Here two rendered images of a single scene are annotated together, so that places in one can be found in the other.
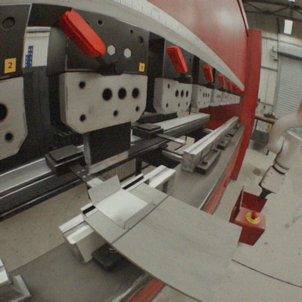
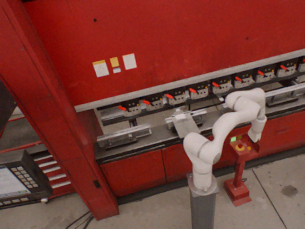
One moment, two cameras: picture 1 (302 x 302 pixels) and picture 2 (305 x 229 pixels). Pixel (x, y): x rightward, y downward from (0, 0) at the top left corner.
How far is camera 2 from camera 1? 176 cm
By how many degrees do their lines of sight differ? 44
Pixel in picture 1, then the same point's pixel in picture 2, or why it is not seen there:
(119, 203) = (180, 116)
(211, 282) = (183, 135)
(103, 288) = (169, 135)
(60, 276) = (160, 131)
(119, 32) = (177, 90)
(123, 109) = (179, 101)
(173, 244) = (184, 127)
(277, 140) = not seen: hidden behind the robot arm
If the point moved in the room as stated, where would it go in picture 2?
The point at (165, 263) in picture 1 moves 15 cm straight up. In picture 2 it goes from (179, 129) to (179, 116)
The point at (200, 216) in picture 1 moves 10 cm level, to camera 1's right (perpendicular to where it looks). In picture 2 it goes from (194, 125) to (204, 130)
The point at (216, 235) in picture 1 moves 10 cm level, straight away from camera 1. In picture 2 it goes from (193, 130) to (204, 127)
